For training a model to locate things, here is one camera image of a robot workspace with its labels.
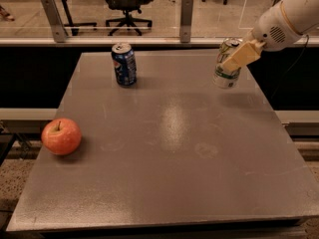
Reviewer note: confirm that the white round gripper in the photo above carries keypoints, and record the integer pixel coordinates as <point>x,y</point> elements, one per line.
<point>269,30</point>

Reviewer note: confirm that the white green 7up can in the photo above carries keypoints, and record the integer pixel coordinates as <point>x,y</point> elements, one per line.
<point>226,71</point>

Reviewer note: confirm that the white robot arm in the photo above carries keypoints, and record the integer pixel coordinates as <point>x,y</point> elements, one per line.
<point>303,14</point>

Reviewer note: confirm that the blue pepsi can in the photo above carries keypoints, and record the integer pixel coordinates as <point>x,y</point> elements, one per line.
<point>125,64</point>

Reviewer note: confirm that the black office chair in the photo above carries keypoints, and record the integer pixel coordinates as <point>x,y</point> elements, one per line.
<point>127,6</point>

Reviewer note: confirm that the black stand leg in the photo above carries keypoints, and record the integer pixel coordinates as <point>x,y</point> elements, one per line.
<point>75,27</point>

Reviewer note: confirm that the red apple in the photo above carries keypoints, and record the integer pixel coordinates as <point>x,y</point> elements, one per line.
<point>61,136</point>

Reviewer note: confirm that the middle metal railing bracket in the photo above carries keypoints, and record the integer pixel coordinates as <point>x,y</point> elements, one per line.
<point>185,20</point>

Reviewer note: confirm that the left metal railing bracket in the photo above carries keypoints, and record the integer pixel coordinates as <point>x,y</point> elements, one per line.
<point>58,31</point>

